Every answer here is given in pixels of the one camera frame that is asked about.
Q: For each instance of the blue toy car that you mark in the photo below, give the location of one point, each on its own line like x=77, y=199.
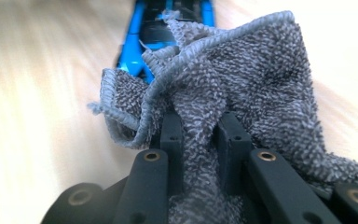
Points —
x=136, y=46

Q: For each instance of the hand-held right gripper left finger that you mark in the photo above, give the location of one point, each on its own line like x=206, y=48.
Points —
x=171, y=140

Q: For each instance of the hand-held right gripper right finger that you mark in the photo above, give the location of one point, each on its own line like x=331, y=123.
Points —
x=234, y=140

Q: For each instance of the grey terry cloth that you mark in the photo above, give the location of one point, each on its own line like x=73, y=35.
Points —
x=245, y=87

